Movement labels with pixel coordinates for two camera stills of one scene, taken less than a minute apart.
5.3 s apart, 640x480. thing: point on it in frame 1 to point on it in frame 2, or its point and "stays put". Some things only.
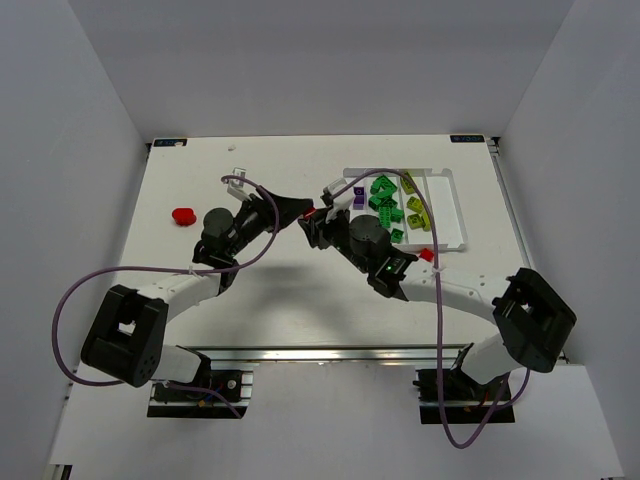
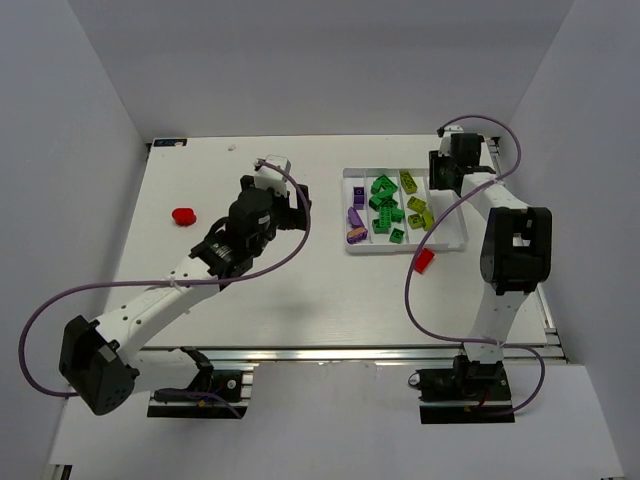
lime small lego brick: (419, 221) stays put
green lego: (397, 215) stays put
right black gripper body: (319, 226) to (441, 171)
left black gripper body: (270, 211) to (298, 206)
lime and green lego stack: (408, 187) stays put
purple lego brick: (359, 197) stays put
